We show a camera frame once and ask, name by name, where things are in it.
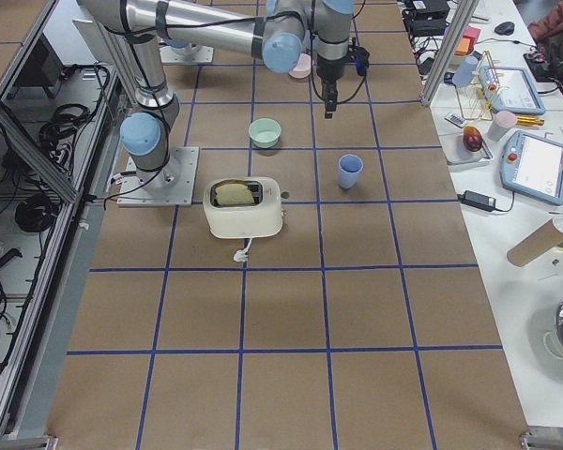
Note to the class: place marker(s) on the aluminium frame post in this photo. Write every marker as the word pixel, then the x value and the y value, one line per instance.
pixel 460 20

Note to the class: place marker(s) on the toast slice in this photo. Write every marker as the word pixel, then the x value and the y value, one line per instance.
pixel 234 194

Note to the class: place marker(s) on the teach pendant tablet near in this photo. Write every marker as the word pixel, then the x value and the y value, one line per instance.
pixel 533 166

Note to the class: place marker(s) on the black power brick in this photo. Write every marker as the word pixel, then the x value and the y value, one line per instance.
pixel 477 200

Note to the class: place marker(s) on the red mango fruit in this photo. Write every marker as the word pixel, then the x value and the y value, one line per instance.
pixel 472 139

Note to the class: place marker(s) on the light blue cup on desk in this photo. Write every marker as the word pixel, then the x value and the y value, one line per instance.
pixel 464 73

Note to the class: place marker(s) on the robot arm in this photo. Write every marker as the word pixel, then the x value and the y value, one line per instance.
pixel 277 38

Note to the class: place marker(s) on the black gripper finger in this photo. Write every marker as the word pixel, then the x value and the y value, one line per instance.
pixel 330 102

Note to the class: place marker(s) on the cardboard tube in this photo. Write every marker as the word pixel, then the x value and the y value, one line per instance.
pixel 547 236

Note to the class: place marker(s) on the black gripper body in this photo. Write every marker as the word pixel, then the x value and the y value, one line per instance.
pixel 328 69

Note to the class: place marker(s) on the bowl with foam cubes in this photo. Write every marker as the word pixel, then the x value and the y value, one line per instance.
pixel 468 41

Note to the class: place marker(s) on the white remote control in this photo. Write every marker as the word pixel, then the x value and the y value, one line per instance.
pixel 455 119

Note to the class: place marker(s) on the pink bowl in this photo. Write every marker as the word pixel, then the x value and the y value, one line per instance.
pixel 303 68

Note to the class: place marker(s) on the teach pendant tablet far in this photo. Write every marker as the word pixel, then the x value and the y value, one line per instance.
pixel 510 89

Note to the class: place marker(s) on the teach pendant tablet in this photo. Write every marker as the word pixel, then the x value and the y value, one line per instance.
pixel 533 166
pixel 510 89

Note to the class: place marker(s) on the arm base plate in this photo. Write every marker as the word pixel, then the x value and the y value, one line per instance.
pixel 190 55
pixel 174 185

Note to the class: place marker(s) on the beige cup on desk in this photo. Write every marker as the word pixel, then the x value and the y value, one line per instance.
pixel 502 123

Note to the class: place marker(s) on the mint green bowl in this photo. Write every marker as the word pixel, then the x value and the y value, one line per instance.
pixel 264 132

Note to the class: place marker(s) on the gold wire rack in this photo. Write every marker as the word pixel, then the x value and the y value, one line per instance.
pixel 474 101

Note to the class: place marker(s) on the cream white toaster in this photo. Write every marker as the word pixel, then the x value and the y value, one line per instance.
pixel 262 219

